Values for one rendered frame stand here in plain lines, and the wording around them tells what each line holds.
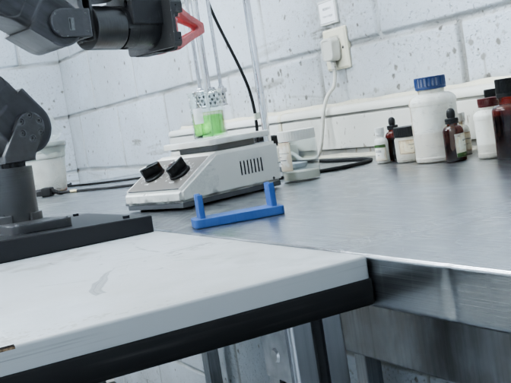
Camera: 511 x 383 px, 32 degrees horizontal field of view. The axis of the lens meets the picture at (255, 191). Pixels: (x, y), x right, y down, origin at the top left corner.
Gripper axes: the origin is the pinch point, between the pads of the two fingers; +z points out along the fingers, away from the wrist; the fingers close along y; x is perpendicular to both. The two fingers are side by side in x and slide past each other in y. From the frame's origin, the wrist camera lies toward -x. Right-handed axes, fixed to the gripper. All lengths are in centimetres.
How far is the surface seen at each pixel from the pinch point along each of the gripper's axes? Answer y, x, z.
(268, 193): -27.4, 23.1, -18.1
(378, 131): -6.7, 18.1, 31.4
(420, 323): -57, 32, -34
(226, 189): -4.5, 23.4, -2.7
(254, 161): -4.7, 20.1, 3.4
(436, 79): -21.8, 11.4, 26.8
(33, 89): 217, -15, 108
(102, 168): 183, 20, 112
